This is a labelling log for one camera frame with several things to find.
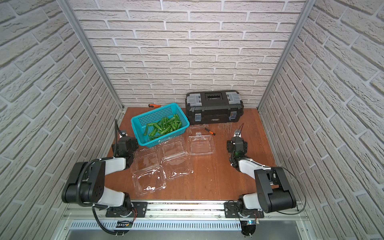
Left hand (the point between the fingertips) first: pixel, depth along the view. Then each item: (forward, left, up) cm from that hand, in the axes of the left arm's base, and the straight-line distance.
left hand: (127, 138), depth 92 cm
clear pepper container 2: (-11, -31, -4) cm, 33 cm away
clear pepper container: (+2, -47, -7) cm, 48 cm away
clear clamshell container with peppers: (-20, -16, -6) cm, 26 cm away
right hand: (-2, -71, +1) cm, 71 cm away
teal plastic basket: (+15, -18, -4) cm, 24 cm away
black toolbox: (+19, -58, +10) cm, 62 cm away
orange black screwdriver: (+10, -54, -6) cm, 55 cm away
